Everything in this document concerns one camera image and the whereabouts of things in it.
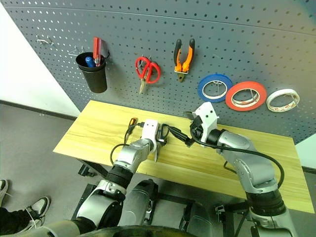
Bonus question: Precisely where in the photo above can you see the grey white sneaker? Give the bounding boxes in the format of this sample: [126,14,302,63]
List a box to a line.
[0,179,9,206]
[24,196,51,229]

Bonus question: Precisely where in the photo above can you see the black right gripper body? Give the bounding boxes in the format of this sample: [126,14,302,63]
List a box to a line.
[189,116,205,140]

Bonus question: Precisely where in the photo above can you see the silver pegboard hook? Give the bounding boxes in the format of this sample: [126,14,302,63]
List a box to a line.
[36,36,54,46]
[68,45,83,56]

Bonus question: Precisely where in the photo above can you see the dark rounded robot torso edge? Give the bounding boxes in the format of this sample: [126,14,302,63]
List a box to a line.
[14,221,205,237]

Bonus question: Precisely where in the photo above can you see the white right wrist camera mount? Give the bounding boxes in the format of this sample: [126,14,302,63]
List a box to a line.
[194,102,220,144]

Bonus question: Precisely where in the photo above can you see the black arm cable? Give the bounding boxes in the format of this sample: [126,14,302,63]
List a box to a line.
[189,123,285,190]
[110,118,146,165]

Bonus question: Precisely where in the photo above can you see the orange black pliers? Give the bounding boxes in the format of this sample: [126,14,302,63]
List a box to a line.
[173,39,196,83]

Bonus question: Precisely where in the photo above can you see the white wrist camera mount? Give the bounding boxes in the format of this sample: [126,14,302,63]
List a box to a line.
[141,118,159,142]
[194,102,220,144]

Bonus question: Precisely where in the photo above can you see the black trouser leg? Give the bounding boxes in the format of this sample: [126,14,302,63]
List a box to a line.
[0,207,33,235]

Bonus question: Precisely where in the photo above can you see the black cup holder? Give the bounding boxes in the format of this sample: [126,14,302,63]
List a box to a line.
[75,51,108,94]

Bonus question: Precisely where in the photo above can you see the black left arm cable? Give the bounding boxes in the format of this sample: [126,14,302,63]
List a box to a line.
[110,118,146,165]

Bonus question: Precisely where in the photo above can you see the blue tape roll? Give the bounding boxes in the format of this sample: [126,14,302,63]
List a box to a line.
[197,73,234,104]

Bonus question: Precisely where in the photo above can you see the red handled scissors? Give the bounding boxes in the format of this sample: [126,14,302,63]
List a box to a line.
[134,56,161,95]

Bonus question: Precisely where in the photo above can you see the black metal table frame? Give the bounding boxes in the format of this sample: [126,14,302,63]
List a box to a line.
[71,159,250,237]

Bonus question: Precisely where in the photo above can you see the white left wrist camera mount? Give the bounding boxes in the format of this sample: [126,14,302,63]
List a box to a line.
[141,118,159,142]

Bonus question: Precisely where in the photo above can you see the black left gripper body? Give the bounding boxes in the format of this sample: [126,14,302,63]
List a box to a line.
[155,128,166,155]

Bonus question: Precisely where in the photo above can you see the grey metal scissors hook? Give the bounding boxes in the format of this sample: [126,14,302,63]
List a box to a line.
[139,55,152,68]

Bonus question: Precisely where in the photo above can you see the grey pegboard with tools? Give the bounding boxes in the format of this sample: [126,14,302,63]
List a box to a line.
[0,0,316,145]

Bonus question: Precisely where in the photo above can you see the silver black rounded robot leg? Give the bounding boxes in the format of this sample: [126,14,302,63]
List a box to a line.
[181,201,224,232]
[119,179,159,227]

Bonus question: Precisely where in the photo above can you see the white tape roll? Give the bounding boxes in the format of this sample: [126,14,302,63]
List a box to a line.
[266,88,301,113]

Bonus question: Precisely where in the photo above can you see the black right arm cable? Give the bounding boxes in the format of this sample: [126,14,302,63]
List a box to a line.
[189,123,285,190]

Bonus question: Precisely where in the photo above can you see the wide red tape roll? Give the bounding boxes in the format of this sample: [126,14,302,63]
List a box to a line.
[225,80,267,111]

